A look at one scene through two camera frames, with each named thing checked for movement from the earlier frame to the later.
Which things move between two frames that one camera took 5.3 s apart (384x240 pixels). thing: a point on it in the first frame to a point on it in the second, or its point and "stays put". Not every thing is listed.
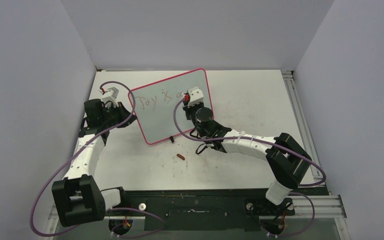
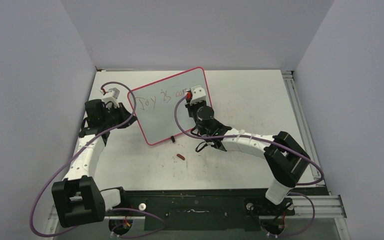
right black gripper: (188, 110) stays put
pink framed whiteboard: (155, 104) to (185, 119)
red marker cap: (181, 156) stays put
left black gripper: (124, 113) stays put
